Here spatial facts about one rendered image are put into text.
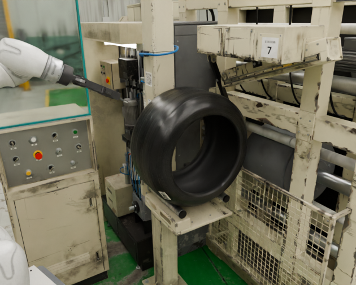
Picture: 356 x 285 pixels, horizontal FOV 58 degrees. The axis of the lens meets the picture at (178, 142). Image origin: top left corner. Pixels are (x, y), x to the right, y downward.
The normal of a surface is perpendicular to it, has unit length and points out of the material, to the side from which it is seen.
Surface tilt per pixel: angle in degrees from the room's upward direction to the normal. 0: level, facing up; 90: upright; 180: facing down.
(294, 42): 90
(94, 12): 90
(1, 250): 6
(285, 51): 90
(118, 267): 0
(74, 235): 91
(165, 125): 61
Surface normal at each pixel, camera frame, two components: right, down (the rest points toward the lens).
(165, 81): 0.51, 0.30
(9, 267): 0.68, -0.10
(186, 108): 0.10, -0.38
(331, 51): 0.49, 0.00
